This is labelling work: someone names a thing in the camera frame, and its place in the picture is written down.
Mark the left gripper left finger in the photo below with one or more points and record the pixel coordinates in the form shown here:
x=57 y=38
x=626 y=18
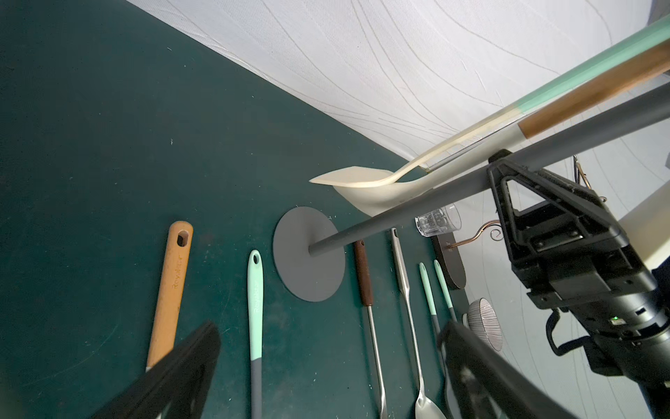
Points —
x=177 y=386

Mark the cream spatula mint handle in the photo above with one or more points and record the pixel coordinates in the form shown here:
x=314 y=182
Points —
x=362 y=177

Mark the white spoon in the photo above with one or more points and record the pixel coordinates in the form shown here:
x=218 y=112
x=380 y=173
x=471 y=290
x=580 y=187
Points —
x=620 y=79
x=170 y=295

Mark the striped ceramic bowl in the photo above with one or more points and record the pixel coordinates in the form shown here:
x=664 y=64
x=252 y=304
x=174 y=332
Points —
x=482 y=320

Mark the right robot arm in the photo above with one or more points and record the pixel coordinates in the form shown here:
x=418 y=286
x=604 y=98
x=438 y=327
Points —
x=626 y=336

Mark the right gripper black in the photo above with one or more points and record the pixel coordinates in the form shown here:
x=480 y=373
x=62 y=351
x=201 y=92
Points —
x=568 y=250

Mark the grey utensil rack stand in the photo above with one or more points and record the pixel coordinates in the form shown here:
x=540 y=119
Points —
x=308 y=249

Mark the grey spatula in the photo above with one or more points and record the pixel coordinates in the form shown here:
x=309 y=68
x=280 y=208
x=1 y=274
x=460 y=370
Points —
x=255 y=313

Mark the green mat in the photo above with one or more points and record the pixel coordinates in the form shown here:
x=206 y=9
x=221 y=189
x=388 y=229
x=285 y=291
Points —
x=113 y=127

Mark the grey spatula mint handle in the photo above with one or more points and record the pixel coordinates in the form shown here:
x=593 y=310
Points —
x=445 y=291
x=432 y=310

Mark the steel turner wood handle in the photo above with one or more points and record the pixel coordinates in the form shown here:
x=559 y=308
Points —
x=366 y=296

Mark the clear drinking glass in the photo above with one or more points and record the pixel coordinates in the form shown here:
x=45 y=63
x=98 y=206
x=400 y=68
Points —
x=444 y=220

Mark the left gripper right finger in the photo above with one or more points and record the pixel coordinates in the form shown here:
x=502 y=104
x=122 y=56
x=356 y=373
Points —
x=483 y=382

